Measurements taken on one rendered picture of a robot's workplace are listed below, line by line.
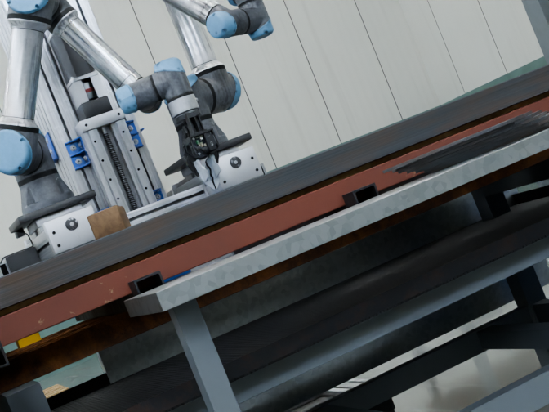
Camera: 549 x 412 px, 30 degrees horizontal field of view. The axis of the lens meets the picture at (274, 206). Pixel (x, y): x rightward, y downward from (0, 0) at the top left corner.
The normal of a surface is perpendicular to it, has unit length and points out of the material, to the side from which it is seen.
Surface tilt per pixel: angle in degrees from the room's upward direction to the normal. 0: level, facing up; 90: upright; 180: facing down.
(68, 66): 90
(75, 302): 90
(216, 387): 90
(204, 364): 90
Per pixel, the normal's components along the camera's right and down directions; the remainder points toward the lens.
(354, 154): 0.32, -0.14
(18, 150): -0.06, 0.14
